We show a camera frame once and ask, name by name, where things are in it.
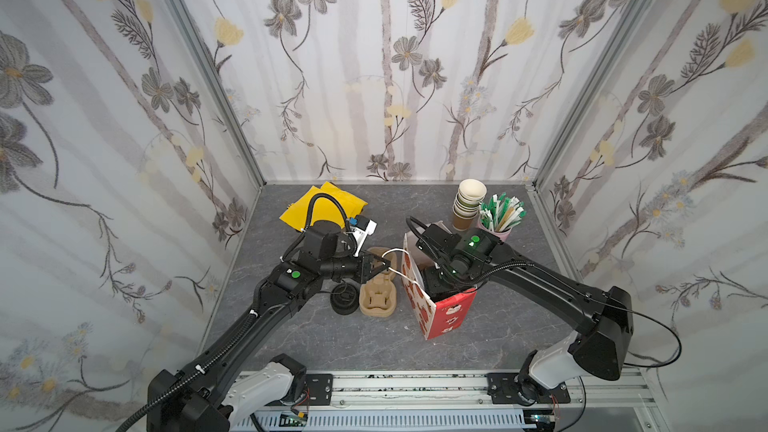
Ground brown pulp cup carrier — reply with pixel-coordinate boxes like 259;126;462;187
359;268;397;318

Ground red white paper bag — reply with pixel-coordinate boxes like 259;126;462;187
384;232;477;340

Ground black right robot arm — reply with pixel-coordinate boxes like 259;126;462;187
406;217;639;406

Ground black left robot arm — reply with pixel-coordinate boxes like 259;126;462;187
118;192;390;431

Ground stack of black lids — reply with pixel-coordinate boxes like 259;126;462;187
329;283;359;316

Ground pink straw holder cup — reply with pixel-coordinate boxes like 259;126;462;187
491;227;512;241

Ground yellow napkin stack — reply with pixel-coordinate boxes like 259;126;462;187
280;182;367;231

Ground green white wrapped straws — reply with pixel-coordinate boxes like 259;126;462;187
479;194;527;233

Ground stack of paper cups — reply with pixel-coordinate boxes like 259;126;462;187
452;179;487;231

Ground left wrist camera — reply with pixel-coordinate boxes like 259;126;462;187
349;215;377;257

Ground aluminium mounting rail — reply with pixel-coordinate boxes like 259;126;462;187
195;364;670;431

